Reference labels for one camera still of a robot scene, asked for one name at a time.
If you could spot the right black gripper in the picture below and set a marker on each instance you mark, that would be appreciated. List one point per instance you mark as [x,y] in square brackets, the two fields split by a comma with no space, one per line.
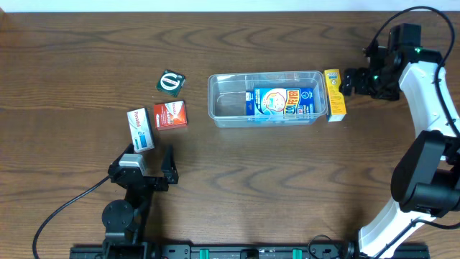
[361,83]

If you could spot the red medicine box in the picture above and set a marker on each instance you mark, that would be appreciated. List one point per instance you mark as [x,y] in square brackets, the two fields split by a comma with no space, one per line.
[170,115]

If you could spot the yellow cough syrup box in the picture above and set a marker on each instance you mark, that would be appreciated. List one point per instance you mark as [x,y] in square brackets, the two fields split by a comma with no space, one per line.
[336,103]

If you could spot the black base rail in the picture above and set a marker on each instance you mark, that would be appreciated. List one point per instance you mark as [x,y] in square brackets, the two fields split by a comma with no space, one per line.
[328,250]

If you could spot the dark green square box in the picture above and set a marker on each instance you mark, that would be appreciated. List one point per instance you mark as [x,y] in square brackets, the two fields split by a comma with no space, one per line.
[171,83]

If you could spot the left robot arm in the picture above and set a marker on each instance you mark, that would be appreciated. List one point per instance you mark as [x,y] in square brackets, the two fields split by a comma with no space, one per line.
[125,219]

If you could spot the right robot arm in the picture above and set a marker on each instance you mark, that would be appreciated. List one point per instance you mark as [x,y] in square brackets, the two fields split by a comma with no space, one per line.
[425,183]

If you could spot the clear plastic container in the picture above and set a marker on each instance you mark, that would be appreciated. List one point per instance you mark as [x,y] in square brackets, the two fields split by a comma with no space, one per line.
[227,97]

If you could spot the white Panadol box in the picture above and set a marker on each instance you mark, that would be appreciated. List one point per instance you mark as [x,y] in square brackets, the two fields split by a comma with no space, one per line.
[140,130]

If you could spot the blue fever patch box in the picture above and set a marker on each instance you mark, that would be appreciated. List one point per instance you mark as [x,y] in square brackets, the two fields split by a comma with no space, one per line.
[279,101]

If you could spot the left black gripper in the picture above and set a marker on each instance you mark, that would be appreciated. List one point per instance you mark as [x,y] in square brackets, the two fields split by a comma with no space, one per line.
[169,173]

